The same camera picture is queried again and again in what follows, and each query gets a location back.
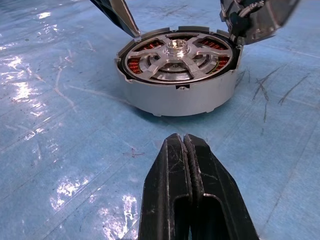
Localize silver hinged motor lid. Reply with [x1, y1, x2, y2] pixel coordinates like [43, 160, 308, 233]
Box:
[219, 0, 301, 46]

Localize silver motor housing copper windings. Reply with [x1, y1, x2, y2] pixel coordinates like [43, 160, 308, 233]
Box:
[114, 25, 245, 117]

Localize spoked rotor black rim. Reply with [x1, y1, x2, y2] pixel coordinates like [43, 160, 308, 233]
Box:
[124, 33, 236, 83]

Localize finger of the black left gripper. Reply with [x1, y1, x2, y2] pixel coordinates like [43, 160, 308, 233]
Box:
[89, 0, 141, 39]

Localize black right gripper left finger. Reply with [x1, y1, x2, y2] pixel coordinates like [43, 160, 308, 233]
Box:
[137, 132, 194, 240]

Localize black lid cable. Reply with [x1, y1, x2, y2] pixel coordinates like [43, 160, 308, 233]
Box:
[229, 11, 252, 38]

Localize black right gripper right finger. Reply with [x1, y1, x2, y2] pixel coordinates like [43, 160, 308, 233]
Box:
[183, 133, 260, 240]

